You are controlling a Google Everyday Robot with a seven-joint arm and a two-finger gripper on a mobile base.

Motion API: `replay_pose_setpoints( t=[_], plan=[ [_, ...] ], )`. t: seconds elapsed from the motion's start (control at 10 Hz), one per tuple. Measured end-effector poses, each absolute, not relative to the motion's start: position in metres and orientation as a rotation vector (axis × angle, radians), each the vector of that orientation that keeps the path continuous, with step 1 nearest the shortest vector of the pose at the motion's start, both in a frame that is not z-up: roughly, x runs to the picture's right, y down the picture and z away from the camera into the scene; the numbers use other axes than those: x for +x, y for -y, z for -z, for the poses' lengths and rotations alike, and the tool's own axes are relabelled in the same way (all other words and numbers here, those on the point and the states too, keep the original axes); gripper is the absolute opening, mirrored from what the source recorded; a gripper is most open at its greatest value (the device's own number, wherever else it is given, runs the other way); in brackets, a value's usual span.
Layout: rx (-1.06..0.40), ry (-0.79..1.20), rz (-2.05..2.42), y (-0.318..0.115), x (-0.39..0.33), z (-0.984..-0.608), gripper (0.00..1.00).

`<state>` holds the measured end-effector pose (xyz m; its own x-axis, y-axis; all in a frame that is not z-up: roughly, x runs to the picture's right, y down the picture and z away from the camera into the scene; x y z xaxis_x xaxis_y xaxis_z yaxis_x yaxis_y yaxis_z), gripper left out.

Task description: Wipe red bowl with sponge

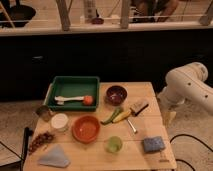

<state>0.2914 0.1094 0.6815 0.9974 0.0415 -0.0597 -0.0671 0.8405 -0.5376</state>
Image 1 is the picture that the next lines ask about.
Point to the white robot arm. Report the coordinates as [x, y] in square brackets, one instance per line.
[185, 83]

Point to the green plastic cup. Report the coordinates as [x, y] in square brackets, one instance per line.
[113, 144]

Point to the seated person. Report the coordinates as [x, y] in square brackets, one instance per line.
[154, 10]

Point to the light blue cloth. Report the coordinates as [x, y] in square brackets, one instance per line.
[55, 157]

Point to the green plastic tray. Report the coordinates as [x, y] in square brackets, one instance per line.
[72, 86]

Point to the red orange bowl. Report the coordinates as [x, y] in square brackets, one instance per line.
[86, 129]

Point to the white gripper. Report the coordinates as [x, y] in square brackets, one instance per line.
[168, 115]

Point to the white toy bone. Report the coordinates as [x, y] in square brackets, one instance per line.
[61, 100]

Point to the black chair frame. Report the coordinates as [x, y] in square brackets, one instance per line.
[18, 165]

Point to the dark purple bowl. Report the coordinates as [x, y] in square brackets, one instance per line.
[116, 95]

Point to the wooden scrub brush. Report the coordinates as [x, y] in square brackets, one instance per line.
[138, 106]

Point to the blue sponge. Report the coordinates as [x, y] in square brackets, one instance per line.
[153, 144]

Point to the yellow corn cob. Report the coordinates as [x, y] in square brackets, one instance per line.
[122, 116]

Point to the orange ball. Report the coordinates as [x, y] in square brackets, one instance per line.
[88, 100]

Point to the small metal cup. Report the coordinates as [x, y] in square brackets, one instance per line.
[44, 113]

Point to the dark red object on ledge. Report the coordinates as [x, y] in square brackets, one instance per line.
[97, 20]

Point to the white round container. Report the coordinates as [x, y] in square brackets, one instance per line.
[59, 122]

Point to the red grape bunch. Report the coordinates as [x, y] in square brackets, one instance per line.
[40, 140]

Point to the black round stool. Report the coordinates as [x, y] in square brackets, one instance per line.
[19, 14]

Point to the metal utensil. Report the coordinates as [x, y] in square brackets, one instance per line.
[131, 126]

